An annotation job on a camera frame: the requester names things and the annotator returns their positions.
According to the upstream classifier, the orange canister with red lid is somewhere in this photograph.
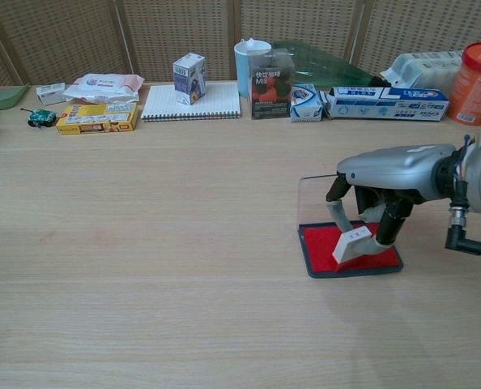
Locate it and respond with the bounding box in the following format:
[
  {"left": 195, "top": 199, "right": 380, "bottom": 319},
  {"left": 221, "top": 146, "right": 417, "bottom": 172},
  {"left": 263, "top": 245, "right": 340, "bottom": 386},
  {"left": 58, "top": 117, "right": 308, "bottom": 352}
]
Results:
[{"left": 445, "top": 41, "right": 481, "bottom": 127}]

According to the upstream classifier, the green plastic bag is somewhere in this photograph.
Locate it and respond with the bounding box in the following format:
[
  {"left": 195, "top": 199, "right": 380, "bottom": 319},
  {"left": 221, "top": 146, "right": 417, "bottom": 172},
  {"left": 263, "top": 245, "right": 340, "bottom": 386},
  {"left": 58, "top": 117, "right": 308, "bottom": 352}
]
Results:
[{"left": 271, "top": 40, "right": 390, "bottom": 89}]

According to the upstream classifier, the white plastic food package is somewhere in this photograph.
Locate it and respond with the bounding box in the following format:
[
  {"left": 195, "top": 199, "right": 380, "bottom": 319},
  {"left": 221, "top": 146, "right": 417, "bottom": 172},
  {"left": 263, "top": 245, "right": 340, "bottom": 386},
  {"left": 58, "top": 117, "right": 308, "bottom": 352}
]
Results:
[{"left": 380, "top": 49, "right": 466, "bottom": 92}]

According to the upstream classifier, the white wet wipes pack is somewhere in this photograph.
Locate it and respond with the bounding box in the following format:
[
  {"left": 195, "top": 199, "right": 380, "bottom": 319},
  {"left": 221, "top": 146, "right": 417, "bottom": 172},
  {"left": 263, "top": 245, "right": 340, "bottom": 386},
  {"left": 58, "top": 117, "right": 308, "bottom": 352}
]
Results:
[{"left": 62, "top": 72, "right": 145, "bottom": 105}]

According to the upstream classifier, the yellow flat cardboard box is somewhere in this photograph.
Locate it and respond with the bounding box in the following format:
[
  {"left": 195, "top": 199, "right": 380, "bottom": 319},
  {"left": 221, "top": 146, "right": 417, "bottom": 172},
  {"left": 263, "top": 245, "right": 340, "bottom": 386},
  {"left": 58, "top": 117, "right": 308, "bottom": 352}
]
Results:
[{"left": 55, "top": 101, "right": 141, "bottom": 136}]

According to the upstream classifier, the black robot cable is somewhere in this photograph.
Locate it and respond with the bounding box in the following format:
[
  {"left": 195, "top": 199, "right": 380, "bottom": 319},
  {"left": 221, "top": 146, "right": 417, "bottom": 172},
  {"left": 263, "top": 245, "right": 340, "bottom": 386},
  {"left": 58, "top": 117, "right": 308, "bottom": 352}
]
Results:
[{"left": 444, "top": 177, "right": 481, "bottom": 260}]

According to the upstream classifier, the wooden lattice folding screen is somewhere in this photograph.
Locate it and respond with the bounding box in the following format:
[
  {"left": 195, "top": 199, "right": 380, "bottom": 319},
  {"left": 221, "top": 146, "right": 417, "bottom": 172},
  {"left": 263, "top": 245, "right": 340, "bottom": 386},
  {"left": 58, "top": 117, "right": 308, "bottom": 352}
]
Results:
[{"left": 0, "top": 0, "right": 481, "bottom": 88}]

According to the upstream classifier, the white and red stamp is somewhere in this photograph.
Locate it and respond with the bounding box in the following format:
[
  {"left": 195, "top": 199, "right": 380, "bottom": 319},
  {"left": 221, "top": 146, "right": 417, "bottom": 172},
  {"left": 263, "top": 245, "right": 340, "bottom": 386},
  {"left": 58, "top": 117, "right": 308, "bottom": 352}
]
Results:
[{"left": 331, "top": 225, "right": 373, "bottom": 273}]

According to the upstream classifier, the light blue plastic cup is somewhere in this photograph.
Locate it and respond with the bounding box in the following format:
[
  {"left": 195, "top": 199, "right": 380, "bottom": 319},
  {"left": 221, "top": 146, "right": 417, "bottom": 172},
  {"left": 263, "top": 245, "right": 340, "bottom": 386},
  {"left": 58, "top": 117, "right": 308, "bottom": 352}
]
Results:
[{"left": 233, "top": 36, "right": 273, "bottom": 99}]

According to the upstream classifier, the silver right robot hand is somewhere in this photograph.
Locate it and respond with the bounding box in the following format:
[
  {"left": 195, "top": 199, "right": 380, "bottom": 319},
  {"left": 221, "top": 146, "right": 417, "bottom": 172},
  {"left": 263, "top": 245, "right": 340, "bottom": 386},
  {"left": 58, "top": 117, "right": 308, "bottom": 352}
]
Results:
[{"left": 325, "top": 143, "right": 457, "bottom": 257}]

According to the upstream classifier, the small white and blue box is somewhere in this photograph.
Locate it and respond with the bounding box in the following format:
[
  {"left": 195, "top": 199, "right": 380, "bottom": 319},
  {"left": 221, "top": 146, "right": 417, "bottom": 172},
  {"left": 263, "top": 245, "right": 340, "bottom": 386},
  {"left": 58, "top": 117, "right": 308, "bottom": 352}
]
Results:
[{"left": 290, "top": 83, "right": 323, "bottom": 123}]

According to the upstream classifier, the white spiral notebook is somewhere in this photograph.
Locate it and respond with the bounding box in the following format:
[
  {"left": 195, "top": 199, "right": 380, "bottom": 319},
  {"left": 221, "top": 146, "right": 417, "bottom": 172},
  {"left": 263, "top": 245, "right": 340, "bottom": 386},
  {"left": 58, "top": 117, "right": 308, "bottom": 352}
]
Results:
[{"left": 140, "top": 83, "right": 242, "bottom": 122}]

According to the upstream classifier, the red ink pad with clear lid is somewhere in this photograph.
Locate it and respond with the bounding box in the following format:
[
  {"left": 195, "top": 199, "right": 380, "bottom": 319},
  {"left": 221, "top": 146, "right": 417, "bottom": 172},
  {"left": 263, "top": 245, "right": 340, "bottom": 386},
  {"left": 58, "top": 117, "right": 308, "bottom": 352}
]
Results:
[{"left": 296, "top": 173, "right": 405, "bottom": 280}]

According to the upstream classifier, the green toy tank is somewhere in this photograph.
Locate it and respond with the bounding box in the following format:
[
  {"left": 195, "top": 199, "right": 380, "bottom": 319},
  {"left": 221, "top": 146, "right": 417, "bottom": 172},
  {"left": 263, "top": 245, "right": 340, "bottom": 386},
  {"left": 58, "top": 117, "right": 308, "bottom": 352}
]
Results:
[{"left": 20, "top": 106, "right": 57, "bottom": 130}]

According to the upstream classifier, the clear box with dark label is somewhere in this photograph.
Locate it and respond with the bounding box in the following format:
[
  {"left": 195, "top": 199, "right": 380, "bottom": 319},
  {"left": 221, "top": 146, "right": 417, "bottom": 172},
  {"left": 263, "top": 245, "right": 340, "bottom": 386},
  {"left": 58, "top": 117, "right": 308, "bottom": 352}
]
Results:
[{"left": 250, "top": 48, "right": 295, "bottom": 120}]

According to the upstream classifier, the small white medicine box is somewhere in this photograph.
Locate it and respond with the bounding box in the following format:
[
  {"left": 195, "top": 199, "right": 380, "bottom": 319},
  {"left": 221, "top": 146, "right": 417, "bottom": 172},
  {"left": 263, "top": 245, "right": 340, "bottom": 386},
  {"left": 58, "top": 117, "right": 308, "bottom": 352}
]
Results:
[{"left": 36, "top": 82, "right": 67, "bottom": 107}]

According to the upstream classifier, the small purple milk carton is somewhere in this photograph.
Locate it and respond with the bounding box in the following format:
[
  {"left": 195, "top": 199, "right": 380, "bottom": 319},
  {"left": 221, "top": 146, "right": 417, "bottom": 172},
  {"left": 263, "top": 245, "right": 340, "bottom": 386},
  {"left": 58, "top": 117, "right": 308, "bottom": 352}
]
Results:
[{"left": 172, "top": 53, "right": 207, "bottom": 106}]

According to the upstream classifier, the white blue toothpaste box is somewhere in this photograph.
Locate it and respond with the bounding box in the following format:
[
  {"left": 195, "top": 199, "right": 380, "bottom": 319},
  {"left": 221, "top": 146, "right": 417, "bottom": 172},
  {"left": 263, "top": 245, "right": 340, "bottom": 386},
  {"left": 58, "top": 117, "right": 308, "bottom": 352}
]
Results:
[{"left": 318, "top": 86, "right": 450, "bottom": 122}]

